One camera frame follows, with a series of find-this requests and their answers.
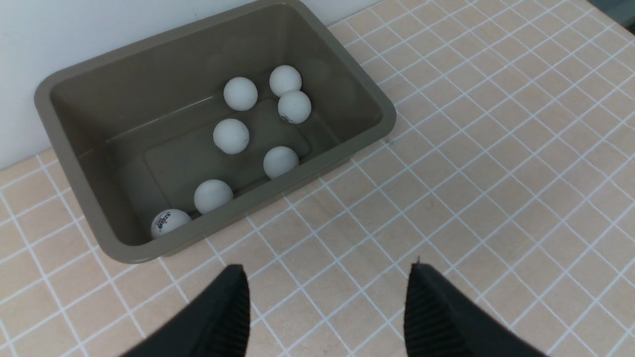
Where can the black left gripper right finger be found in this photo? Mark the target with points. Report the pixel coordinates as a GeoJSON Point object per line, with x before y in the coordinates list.
{"type": "Point", "coordinates": [440, 321]}

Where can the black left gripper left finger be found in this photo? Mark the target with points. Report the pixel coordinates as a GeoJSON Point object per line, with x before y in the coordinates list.
{"type": "Point", "coordinates": [215, 324]}

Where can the white ball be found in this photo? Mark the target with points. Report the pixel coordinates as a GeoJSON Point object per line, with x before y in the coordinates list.
{"type": "Point", "coordinates": [211, 194]}
{"type": "Point", "coordinates": [279, 160]}
{"type": "Point", "coordinates": [283, 79]}
{"type": "Point", "coordinates": [231, 136]}
{"type": "Point", "coordinates": [294, 107]}
{"type": "Point", "coordinates": [167, 221]}

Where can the white ball front marked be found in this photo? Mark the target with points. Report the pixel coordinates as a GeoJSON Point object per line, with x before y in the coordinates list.
{"type": "Point", "coordinates": [240, 94]}

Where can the peach grid tablecloth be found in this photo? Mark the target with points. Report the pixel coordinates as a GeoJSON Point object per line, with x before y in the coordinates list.
{"type": "Point", "coordinates": [510, 169]}

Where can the green plastic bin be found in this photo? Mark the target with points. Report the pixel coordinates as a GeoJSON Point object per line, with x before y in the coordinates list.
{"type": "Point", "coordinates": [133, 128]}

